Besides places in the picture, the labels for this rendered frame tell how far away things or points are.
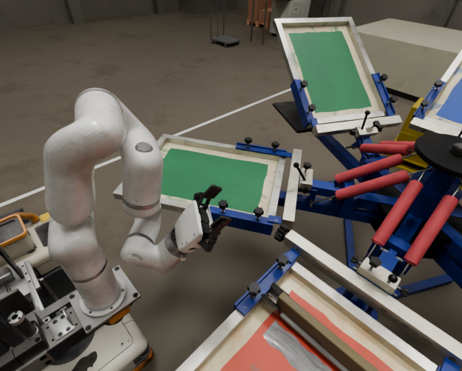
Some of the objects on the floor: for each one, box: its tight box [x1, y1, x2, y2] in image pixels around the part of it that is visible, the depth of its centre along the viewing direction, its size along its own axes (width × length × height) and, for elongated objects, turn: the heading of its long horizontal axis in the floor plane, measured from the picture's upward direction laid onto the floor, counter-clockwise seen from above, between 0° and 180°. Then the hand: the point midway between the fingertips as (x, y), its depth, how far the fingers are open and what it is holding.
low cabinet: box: [356, 18, 462, 102], centre depth 515 cm, size 182×218×82 cm
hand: (219, 204), depth 65 cm, fingers open, 8 cm apart
